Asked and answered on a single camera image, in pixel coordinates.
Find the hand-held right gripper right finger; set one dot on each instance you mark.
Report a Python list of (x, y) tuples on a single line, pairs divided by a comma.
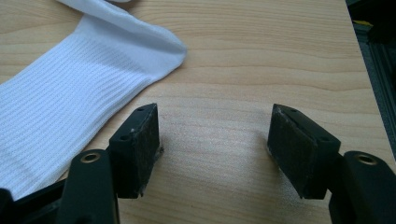
[(299, 149)]

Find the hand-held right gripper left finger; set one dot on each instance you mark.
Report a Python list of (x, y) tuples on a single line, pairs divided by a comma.
[(137, 149)]

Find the white sock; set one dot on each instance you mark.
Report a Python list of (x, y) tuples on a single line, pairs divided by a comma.
[(62, 93)]

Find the metal floor rail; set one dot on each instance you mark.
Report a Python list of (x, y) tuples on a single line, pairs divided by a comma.
[(383, 77)]

